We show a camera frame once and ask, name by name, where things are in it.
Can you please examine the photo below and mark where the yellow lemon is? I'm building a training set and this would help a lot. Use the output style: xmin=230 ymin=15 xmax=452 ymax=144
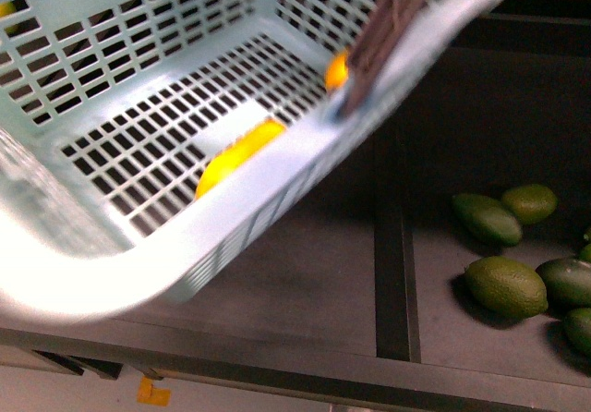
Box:
xmin=324 ymin=50 xmax=349 ymax=93

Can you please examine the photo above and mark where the black fruit display shelf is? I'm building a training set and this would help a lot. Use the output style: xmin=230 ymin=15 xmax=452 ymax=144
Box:
xmin=1 ymin=0 xmax=590 ymax=411

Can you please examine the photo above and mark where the yellow tape piece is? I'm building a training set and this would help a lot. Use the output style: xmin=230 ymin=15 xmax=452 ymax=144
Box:
xmin=137 ymin=377 xmax=171 ymax=406

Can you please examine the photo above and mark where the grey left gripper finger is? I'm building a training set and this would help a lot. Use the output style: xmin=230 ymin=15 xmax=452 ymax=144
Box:
xmin=341 ymin=0 xmax=427 ymax=115

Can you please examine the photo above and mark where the green lime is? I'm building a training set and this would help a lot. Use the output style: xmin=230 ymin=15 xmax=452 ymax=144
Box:
xmin=464 ymin=256 xmax=549 ymax=320

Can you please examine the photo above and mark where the yellow mango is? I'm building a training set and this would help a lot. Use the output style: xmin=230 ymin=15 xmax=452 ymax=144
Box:
xmin=195 ymin=119 xmax=286 ymax=200

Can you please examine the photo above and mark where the light blue plastic basket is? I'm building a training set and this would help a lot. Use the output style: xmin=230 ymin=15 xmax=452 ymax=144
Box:
xmin=1 ymin=0 xmax=503 ymax=324

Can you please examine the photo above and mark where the dark green avocado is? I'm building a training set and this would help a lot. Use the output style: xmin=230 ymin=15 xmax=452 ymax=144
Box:
xmin=452 ymin=193 xmax=523 ymax=247

